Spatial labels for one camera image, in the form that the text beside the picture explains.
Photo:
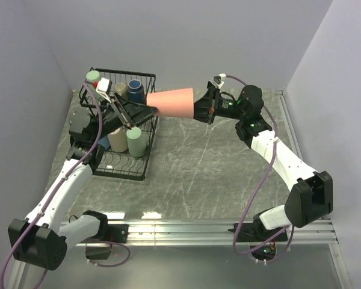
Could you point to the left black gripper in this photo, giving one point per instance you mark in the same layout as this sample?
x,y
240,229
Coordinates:
x,y
132,114

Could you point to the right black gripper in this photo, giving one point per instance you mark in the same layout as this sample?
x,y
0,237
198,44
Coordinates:
x,y
206,109

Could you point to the dark blue glazed mug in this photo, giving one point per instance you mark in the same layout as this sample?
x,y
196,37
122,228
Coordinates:
x,y
136,91

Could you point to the pink plastic cup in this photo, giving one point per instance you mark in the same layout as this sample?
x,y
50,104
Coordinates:
x,y
173,103

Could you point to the olive ceramic mug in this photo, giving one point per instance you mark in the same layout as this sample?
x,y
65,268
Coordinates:
x,y
121,89

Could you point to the beige plastic cup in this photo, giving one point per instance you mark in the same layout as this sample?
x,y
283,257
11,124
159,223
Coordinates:
x,y
118,140

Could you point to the large green plastic cup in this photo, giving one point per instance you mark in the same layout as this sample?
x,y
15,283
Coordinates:
x,y
137,143

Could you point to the blue plastic cup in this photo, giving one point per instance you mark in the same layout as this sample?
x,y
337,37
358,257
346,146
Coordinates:
x,y
104,142

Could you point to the small green plastic cup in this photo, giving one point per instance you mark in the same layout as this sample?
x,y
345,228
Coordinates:
x,y
93,76

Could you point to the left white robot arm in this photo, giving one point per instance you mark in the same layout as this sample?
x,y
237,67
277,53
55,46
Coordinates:
x,y
40,238

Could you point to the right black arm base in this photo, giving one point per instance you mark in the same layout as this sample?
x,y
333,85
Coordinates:
x,y
249,232

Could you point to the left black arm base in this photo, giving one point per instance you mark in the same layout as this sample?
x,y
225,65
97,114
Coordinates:
x,y
117,233

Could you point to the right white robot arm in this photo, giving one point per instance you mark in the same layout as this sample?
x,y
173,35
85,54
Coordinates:
x,y
311,192

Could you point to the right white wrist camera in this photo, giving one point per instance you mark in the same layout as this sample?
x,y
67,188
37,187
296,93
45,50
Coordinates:
x,y
219,80

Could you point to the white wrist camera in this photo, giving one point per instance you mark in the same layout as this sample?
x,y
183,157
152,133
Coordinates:
x,y
103,88
219,80

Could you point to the black wire dish rack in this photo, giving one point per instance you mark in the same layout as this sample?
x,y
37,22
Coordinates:
x,y
123,165

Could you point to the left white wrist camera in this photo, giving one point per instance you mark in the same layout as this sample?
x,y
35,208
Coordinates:
x,y
103,88

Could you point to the aluminium mounting rail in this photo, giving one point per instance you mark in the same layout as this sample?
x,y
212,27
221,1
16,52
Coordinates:
x,y
209,232

